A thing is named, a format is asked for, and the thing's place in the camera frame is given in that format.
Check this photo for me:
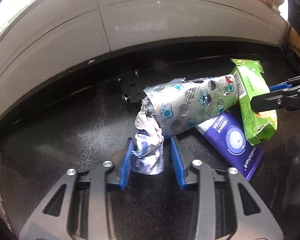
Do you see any blue white wrapper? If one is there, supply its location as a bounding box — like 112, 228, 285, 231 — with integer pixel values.
131, 97, 164, 176

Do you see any green cardboard box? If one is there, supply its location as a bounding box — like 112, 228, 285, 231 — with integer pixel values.
231, 59, 277, 146

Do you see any purple toothpaste tube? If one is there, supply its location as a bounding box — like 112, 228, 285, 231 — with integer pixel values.
196, 112, 264, 181

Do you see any wooden cutting board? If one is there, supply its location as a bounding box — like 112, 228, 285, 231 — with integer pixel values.
287, 26, 300, 57

